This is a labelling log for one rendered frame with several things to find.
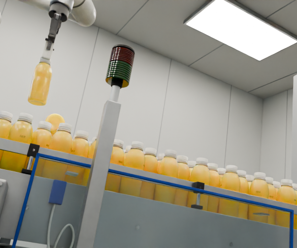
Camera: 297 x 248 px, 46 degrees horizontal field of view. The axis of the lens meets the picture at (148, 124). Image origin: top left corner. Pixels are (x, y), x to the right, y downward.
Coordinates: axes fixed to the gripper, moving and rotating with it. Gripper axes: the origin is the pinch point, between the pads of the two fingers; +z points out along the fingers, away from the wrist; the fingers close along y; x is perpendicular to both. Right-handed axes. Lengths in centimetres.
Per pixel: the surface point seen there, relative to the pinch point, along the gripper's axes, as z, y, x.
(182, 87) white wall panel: -162, -310, 182
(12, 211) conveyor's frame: 59, 30, 4
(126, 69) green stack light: 20, 45, 22
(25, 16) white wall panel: -172, -274, -46
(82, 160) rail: 42, 27, 18
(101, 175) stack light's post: 48, 45, 21
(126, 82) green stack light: 23, 44, 23
